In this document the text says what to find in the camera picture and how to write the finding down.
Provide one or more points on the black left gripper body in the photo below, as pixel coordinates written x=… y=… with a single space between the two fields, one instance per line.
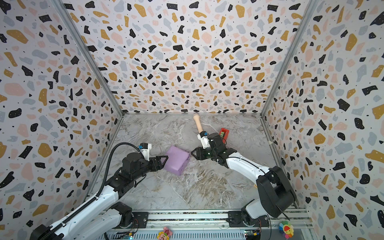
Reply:
x=145 y=167

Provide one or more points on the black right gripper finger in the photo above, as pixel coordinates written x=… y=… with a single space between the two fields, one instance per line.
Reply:
x=199 y=151
x=198 y=156

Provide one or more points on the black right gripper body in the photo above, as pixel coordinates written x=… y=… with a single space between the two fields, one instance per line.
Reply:
x=202 y=152

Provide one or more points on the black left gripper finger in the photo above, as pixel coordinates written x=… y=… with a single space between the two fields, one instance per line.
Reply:
x=161 y=160
x=157 y=166

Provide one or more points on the pink wrapping paper sheet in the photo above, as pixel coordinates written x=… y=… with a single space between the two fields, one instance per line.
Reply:
x=177 y=160

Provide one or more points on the red tape dispenser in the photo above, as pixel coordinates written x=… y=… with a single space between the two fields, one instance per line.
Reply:
x=224 y=133

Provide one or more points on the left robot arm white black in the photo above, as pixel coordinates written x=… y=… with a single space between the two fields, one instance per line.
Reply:
x=103 y=211

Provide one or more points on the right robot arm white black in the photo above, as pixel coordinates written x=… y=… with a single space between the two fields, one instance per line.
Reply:
x=275 y=191

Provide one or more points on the beige toy microphone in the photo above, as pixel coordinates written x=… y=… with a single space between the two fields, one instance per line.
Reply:
x=197 y=120

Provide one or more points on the pink yellow flower toy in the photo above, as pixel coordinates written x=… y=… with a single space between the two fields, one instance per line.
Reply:
x=165 y=234

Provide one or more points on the rainbow flower toy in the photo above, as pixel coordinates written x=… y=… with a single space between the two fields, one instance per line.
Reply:
x=286 y=229

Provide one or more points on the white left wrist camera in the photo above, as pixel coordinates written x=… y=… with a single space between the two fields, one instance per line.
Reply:
x=145 y=150

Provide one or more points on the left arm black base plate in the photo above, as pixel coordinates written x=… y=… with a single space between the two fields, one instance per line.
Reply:
x=133 y=221

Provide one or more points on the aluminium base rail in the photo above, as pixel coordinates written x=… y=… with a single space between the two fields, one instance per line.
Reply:
x=210 y=225

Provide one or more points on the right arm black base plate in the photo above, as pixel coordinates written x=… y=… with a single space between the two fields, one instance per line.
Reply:
x=239 y=219

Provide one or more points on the aluminium corner post right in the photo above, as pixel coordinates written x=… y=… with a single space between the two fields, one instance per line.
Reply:
x=290 y=54

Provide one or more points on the aluminium corner post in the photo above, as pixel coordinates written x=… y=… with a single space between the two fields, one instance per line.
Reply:
x=290 y=54
x=65 y=16

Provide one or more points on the aluminium corner post left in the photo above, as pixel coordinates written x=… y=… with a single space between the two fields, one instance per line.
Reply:
x=65 y=16

